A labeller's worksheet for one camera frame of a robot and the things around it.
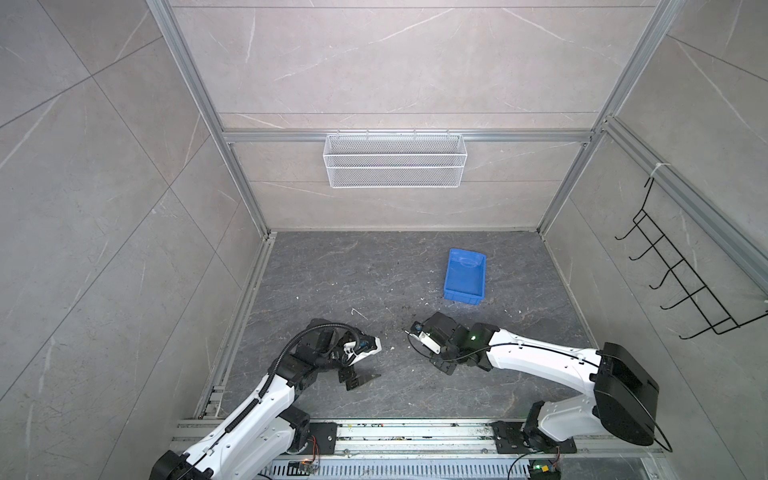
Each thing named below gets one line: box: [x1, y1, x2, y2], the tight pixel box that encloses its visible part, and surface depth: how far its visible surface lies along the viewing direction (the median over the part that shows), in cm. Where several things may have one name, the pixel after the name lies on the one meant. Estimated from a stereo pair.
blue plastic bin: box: [444, 248, 487, 306], surface depth 103 cm
